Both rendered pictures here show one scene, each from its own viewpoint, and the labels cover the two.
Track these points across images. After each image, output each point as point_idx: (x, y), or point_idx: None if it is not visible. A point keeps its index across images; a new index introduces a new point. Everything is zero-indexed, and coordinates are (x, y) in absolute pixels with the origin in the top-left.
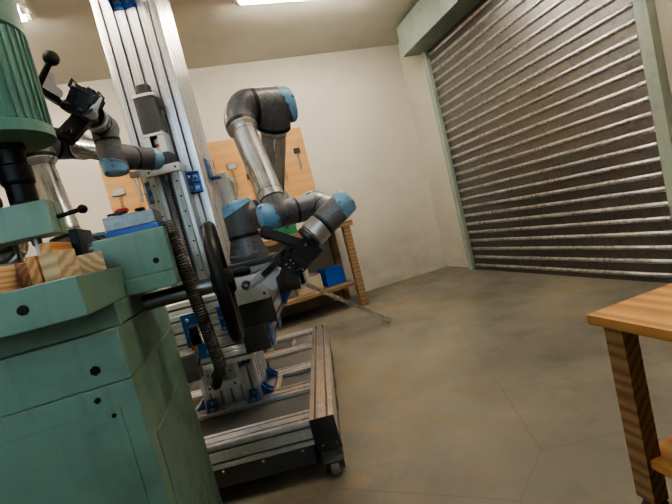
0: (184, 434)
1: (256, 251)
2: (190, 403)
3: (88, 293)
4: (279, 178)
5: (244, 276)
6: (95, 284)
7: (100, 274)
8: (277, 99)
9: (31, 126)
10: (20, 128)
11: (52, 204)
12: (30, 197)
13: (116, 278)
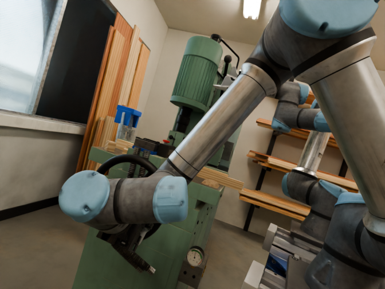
0: (128, 263)
1: (314, 278)
2: (162, 277)
3: (93, 154)
4: (358, 173)
5: (256, 272)
6: (101, 154)
7: (109, 153)
8: (275, 11)
9: (173, 98)
10: (171, 100)
11: (174, 133)
12: (176, 129)
13: (124, 162)
